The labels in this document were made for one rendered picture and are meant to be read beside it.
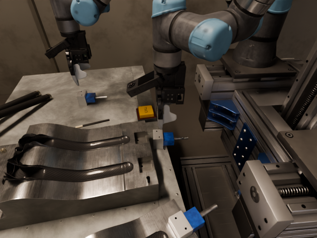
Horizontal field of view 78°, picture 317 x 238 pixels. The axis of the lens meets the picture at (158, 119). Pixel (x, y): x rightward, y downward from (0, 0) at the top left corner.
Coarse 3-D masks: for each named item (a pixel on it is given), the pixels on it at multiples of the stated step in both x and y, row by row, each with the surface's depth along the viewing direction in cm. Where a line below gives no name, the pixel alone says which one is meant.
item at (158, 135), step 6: (156, 132) 71; (162, 132) 71; (168, 132) 73; (156, 138) 69; (162, 138) 69; (168, 138) 71; (174, 138) 72; (180, 138) 72; (186, 138) 73; (156, 144) 71; (162, 144) 71; (168, 144) 72
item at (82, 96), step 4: (80, 92) 91; (84, 92) 91; (76, 96) 89; (80, 96) 89; (84, 96) 89; (88, 96) 91; (92, 96) 91; (96, 96) 92; (100, 96) 92; (104, 96) 93; (80, 100) 90; (84, 100) 90; (88, 100) 91; (92, 100) 91; (80, 104) 92; (84, 104) 92
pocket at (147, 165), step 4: (148, 156) 59; (152, 156) 59; (140, 160) 59; (144, 160) 60; (148, 160) 60; (152, 160) 60; (140, 164) 60; (144, 164) 60; (148, 164) 60; (152, 164) 58; (140, 168) 59; (144, 168) 59; (148, 168) 59; (152, 168) 57; (140, 172) 58
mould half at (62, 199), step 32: (32, 128) 62; (64, 128) 65; (96, 128) 69; (128, 128) 68; (0, 160) 61; (32, 160) 52; (64, 160) 56; (96, 160) 58; (128, 160) 58; (0, 192) 46; (32, 192) 46; (64, 192) 49; (96, 192) 51; (128, 192) 52; (0, 224) 50
